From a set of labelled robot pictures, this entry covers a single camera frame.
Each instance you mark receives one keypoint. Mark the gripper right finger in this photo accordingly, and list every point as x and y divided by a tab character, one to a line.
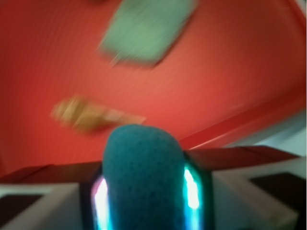
247	188

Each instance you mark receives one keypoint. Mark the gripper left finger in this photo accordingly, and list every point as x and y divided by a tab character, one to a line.
50	197

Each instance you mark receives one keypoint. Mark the blue knitted ball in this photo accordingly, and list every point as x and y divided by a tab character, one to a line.
144	171

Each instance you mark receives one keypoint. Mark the tan conch seashell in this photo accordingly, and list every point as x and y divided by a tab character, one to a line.
88	116

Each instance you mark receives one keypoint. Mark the red plastic tray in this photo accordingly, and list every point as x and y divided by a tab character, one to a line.
239	66

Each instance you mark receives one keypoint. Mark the light blue washcloth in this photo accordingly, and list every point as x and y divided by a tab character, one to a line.
143	31

